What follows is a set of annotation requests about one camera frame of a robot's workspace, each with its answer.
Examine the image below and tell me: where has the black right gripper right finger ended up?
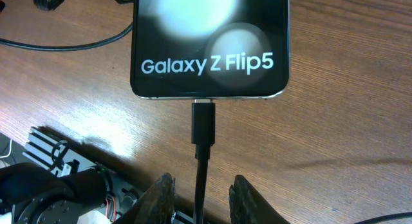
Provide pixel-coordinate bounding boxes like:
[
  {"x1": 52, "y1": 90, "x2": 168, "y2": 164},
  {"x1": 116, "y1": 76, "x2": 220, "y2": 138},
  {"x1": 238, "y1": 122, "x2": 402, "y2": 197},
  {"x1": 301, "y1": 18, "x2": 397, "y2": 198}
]
[{"x1": 229, "y1": 175, "x2": 290, "y2": 224}]

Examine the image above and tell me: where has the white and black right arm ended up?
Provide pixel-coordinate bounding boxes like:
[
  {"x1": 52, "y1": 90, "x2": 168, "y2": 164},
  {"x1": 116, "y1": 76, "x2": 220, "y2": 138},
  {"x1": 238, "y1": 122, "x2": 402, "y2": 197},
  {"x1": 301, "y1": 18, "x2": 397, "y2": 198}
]
[{"x1": 1, "y1": 163, "x2": 287, "y2": 223}]

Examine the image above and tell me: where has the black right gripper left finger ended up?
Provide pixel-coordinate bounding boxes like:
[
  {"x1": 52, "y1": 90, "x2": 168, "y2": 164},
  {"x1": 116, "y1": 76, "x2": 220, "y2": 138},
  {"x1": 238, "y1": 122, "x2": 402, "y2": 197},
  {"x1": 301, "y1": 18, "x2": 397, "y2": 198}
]
[{"x1": 114, "y1": 173, "x2": 175, "y2": 224}]

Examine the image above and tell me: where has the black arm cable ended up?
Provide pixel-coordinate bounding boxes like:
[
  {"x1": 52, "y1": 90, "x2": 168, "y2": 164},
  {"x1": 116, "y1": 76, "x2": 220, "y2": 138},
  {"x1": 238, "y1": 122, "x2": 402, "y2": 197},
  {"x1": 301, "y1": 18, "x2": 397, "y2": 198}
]
[
  {"x1": 0, "y1": 23, "x2": 133, "y2": 53},
  {"x1": 353, "y1": 211, "x2": 412, "y2": 224}
]

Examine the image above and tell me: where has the aluminium robot base mount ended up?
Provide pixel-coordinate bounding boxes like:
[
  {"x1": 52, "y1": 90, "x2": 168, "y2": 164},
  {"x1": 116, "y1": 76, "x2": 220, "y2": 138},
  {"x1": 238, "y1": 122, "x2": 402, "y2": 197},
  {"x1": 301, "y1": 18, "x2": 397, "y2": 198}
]
[{"x1": 23, "y1": 127, "x2": 80, "y2": 177}]

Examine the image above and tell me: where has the black USB charging cable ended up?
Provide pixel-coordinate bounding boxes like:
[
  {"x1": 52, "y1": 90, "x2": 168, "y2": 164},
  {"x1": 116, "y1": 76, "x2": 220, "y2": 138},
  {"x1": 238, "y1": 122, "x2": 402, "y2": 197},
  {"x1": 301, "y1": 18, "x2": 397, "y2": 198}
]
[{"x1": 191, "y1": 99, "x2": 216, "y2": 224}]

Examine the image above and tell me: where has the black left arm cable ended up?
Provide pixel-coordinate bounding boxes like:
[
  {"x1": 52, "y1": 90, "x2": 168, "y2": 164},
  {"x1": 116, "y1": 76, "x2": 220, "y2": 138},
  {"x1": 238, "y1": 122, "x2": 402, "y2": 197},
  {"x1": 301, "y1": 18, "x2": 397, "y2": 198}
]
[{"x1": 0, "y1": 23, "x2": 133, "y2": 53}]

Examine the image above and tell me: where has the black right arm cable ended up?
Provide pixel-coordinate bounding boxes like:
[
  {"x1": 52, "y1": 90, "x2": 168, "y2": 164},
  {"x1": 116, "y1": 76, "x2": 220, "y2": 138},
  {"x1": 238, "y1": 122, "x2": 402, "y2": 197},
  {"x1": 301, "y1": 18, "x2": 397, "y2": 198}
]
[{"x1": 353, "y1": 211, "x2": 412, "y2": 224}]

